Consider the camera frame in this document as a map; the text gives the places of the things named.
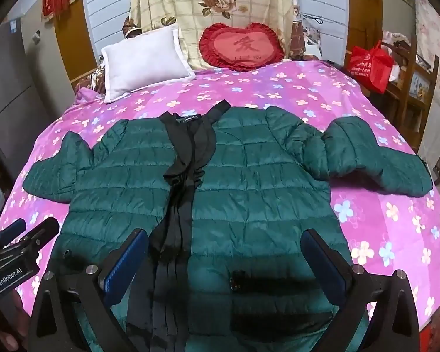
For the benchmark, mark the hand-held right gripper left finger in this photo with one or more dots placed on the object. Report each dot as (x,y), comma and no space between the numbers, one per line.
(126,264)

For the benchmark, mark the green puffer jacket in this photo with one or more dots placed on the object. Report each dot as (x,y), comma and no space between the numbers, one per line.
(260,176)

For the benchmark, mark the pink floral bed blanket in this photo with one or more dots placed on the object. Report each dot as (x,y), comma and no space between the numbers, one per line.
(278,84)

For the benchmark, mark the grey refrigerator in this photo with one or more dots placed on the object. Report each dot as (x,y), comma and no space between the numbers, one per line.
(14,80)

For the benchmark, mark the red heart cushion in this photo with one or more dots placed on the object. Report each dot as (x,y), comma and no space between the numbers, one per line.
(242,47)

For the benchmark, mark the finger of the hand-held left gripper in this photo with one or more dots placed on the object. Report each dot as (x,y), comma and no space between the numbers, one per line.
(11,229)
(42,229)

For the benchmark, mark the red shopping bag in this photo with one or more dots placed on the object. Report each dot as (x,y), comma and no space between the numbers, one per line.
(370,66)

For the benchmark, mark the wooden door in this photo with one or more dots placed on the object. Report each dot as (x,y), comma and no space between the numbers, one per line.
(73,44)
(363,7)

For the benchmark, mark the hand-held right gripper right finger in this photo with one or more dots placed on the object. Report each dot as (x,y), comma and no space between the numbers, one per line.
(324,264)

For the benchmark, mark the yellow rose print cloth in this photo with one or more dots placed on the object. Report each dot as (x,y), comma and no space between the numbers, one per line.
(168,0)

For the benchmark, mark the wooden shelf rack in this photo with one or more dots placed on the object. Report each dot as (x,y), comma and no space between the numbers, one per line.
(412,69)

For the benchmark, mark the white floral pillow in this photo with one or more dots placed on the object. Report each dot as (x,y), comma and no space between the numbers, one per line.
(311,38)

